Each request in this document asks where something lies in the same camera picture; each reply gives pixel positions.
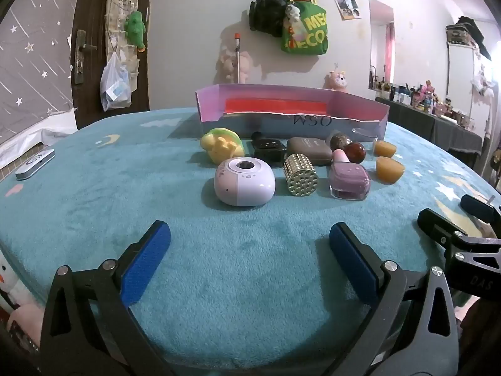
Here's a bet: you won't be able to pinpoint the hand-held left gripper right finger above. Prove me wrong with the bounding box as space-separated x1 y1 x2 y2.
329 222 459 376

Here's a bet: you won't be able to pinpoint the row of cosmetic bottles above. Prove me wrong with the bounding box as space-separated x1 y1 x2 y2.
371 78 477 127

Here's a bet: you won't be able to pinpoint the yellow-green toy figure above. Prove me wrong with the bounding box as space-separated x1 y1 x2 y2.
201 127 245 165

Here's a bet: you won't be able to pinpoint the mop with orange grip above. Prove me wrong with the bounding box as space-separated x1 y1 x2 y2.
234 33 242 85

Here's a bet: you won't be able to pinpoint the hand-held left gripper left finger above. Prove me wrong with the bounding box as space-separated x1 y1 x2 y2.
41 220 173 376

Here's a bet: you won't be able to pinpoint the grey-brown eyeshadow case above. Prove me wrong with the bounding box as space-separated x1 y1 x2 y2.
287 137 333 166

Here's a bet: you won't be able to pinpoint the clear plastic bag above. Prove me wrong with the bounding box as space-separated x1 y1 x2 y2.
100 52 133 112

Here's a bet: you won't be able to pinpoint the white standing mirror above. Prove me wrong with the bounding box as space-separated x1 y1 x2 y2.
446 42 481 119

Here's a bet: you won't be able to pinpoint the white plastic sheet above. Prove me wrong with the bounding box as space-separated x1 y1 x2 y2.
0 107 78 167

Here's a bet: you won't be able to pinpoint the gold studded cylinder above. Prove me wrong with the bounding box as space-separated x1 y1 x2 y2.
282 154 319 197

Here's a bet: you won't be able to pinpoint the wall poster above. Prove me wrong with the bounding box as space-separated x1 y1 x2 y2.
330 0 363 20

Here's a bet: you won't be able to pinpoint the black backpack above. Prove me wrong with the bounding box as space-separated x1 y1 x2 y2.
249 0 291 38

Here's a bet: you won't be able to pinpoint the metal door handle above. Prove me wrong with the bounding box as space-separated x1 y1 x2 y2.
74 29 98 85

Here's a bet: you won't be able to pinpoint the pink cardboard box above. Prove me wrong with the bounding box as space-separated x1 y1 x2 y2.
196 84 390 142

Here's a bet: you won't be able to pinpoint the amber pudding-shaped block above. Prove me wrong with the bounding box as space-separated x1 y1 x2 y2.
376 157 405 184
374 140 398 158

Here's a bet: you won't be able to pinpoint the beige hanging organizer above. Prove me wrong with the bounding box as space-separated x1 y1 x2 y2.
104 0 141 91

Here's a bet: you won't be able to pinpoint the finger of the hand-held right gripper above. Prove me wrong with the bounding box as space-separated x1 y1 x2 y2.
418 208 470 251
460 194 501 224

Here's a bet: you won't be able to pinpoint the dark cloth-covered table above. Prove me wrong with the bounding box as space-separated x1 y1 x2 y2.
375 96 485 158

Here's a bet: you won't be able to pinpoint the pink plush toy red cheeks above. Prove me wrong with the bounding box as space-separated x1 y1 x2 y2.
323 70 349 93

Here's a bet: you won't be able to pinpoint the dark wooden door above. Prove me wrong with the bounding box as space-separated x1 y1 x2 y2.
71 0 156 130

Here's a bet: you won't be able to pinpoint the white round device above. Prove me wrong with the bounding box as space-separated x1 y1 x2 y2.
214 157 276 206

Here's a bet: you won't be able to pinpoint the clear glass cup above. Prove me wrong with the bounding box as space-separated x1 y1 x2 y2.
352 127 379 154

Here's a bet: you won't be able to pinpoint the green plush toy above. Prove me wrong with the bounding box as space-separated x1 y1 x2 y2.
124 11 148 54

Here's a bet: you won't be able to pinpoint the green tote bag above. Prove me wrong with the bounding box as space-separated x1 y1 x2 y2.
281 2 329 56

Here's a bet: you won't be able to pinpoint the pink nail polish bottle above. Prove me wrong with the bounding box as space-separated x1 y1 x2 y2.
328 149 371 201

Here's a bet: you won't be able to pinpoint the teal star-print blanket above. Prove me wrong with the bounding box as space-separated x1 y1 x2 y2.
0 107 501 369

